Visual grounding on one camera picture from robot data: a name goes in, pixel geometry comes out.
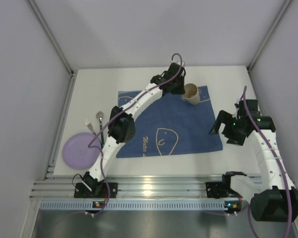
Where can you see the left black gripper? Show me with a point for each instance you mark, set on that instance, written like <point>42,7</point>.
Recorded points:
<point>175,87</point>

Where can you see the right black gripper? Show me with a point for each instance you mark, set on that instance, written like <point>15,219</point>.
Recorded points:
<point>228,126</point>

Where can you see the beige paper cup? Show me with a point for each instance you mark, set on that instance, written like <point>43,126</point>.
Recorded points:
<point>191,94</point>

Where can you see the blue fish placemat cloth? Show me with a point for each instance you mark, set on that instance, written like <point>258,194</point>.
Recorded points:
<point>172,126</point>

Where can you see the spoon with teal handle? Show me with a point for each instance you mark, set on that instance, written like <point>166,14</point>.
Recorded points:
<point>99,117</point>

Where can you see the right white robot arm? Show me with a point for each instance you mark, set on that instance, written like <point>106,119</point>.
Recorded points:
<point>276,199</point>

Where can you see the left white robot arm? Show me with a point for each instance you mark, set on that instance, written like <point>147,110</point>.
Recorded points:
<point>121,126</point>

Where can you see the purple plate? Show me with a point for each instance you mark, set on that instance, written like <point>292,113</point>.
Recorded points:
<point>76,153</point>

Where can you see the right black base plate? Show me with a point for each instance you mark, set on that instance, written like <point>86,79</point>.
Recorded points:
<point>218,190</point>

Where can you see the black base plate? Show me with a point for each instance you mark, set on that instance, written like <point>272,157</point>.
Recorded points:
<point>81,191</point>
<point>218,190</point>

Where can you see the fork with teal handle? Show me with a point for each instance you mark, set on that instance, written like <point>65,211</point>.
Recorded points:
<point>89,126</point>

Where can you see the perforated cable tray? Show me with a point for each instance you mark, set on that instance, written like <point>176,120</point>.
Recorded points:
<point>144,205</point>

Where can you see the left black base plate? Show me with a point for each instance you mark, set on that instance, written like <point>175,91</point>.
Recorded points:
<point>81,191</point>

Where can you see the aluminium mounting rail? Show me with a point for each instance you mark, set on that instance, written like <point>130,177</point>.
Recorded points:
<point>143,187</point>

